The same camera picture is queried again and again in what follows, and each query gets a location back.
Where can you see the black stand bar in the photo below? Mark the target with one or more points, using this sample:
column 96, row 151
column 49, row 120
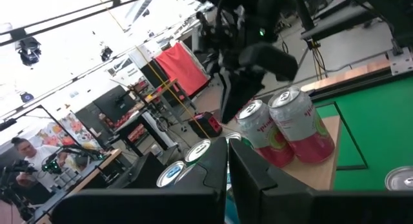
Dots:
column 335, row 22

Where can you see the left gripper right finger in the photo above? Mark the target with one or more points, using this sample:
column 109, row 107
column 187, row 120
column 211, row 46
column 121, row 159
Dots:
column 322, row 208

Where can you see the black monitor screen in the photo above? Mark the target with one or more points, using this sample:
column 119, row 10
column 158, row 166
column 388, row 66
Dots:
column 113, row 103

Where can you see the black table frame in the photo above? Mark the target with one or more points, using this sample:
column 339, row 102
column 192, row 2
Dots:
column 355, row 85

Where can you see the white red can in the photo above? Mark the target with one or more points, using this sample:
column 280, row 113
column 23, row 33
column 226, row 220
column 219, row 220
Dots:
column 303, row 127

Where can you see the wooden shelf platform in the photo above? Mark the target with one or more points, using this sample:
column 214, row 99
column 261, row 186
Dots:
column 316, row 172

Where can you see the blue silver Red Bull can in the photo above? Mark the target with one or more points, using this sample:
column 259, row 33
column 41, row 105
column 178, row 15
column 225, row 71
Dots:
column 171, row 174

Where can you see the black ceiling spotlight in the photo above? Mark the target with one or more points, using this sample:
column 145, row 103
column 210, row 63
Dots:
column 29, row 51
column 106, row 53
column 26, row 97

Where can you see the wooden workbench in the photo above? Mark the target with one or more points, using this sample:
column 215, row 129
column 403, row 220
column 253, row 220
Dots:
column 96, row 168

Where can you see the person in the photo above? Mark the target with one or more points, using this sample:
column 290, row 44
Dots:
column 38, row 159

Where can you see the colourful wall poster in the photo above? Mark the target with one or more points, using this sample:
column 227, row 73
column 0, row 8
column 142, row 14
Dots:
column 79, row 130

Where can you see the red draped cloth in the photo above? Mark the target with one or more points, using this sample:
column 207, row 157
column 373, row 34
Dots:
column 180, row 69

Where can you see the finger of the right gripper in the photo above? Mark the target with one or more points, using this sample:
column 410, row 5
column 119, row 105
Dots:
column 248, row 88
column 228, row 95

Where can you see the black ceiling beam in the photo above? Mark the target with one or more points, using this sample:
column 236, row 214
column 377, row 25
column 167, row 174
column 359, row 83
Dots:
column 17, row 34

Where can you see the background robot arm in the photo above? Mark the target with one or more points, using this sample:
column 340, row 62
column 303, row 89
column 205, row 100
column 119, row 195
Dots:
column 53, row 167

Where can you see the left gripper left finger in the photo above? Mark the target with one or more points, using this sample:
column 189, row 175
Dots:
column 145, row 208

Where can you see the red storage rack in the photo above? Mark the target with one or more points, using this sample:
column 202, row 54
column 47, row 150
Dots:
column 137, row 133

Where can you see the red Coca-Cola can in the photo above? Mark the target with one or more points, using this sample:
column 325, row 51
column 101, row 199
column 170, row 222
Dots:
column 400, row 179

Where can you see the green table mat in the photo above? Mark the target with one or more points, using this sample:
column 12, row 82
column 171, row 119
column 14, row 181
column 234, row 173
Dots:
column 387, row 127

